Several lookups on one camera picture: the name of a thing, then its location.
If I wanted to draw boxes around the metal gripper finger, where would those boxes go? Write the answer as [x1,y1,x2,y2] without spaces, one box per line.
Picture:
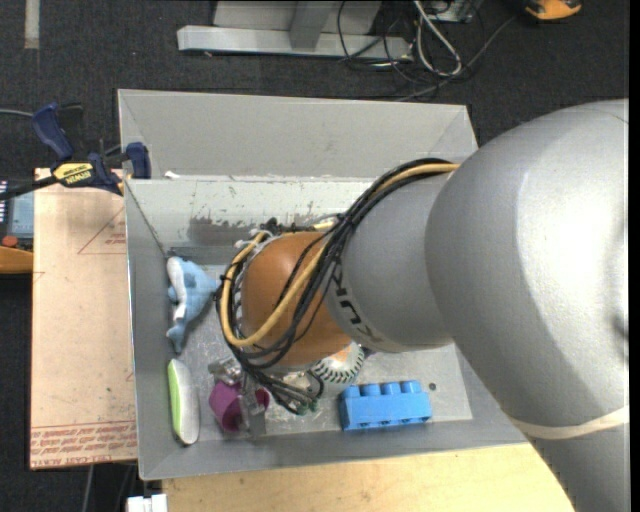
[207,356,243,386]
[241,385,269,437]

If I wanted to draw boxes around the purple plastic cup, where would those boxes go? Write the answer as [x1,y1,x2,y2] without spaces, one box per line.
[208,378,273,434]

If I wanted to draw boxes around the green and white oval object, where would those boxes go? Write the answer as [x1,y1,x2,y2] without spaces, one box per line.
[166,358,202,447]

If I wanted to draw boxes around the blue and white toy shark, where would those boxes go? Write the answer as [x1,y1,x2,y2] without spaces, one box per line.
[165,255,222,355]

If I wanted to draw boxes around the blue toy building brick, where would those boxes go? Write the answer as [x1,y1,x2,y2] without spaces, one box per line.
[337,379,434,433]

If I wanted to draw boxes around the brown cardboard board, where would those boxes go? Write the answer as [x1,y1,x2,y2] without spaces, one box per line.
[28,167,139,471]

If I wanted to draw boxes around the grey metal bin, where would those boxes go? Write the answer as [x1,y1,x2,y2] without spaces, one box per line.
[116,88,532,482]

